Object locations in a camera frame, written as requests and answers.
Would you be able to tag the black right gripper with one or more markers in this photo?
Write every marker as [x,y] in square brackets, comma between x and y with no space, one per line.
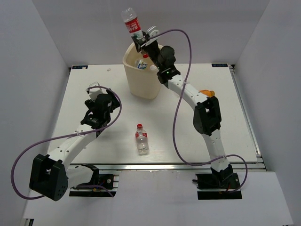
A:
[137,44]

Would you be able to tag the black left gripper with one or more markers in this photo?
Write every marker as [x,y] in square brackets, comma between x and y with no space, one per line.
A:
[114,103]

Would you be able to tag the green white label bottle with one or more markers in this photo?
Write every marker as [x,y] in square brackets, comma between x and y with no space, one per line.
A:
[140,64]

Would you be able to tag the large red label bottle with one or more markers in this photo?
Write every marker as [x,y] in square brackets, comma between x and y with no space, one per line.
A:
[131,21]

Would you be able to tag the small red cap bottle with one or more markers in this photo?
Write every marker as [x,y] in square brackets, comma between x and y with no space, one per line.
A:
[141,140]

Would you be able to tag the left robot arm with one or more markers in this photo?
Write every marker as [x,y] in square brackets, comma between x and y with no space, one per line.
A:
[51,175]

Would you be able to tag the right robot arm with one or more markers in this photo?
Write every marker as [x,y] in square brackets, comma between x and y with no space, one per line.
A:
[207,115]

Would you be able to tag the beige plastic bin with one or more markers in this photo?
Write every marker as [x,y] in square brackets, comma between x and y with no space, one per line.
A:
[142,83]

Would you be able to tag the orange juice bottle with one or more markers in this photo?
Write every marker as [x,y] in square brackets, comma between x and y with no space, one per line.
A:
[208,93]

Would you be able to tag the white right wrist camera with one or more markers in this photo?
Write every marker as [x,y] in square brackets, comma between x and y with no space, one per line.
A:
[152,32]

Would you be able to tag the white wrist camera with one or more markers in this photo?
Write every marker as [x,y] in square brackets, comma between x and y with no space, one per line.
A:
[94,90]
[152,32]

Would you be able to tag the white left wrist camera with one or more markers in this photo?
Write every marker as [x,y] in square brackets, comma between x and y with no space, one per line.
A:
[94,90]

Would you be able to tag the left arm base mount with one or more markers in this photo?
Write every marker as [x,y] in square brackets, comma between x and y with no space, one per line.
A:
[87,180]

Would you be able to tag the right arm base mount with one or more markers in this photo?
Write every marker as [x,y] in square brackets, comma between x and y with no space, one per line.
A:
[208,188]

